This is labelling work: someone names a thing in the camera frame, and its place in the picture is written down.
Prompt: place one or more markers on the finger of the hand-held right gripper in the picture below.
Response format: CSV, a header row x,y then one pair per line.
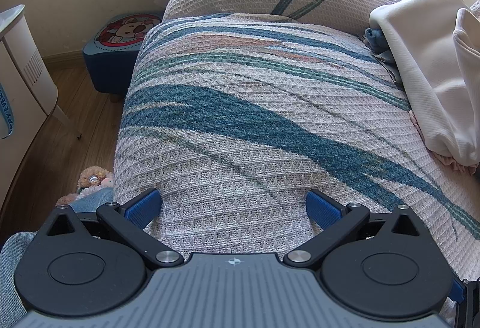
x,y
456,290

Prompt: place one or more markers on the pink plush slipper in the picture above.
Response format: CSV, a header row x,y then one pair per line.
x,y
93,177

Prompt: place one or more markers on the white ribbed sweater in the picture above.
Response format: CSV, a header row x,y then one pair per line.
x,y
423,61

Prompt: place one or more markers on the person's jeans leg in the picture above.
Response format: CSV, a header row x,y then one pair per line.
x,y
11,256

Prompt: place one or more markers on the white floor appliance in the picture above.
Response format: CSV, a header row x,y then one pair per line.
x,y
22,61

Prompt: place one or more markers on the blue printed ribbon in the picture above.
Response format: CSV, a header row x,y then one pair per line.
x,y
3,114

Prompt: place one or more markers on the cartoon print blue stool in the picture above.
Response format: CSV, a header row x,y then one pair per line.
x,y
120,50

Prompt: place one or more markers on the pink ruffled printed garment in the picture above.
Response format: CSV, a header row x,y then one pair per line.
x,y
450,162

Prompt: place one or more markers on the leaf print waffle sofa cover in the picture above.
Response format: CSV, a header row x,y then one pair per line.
x,y
262,117

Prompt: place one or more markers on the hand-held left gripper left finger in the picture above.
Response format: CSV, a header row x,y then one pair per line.
x,y
144,206

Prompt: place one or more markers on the blue rolled sock pair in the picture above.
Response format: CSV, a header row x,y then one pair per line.
x,y
375,39

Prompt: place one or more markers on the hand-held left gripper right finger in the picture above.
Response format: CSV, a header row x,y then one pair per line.
x,y
322,208

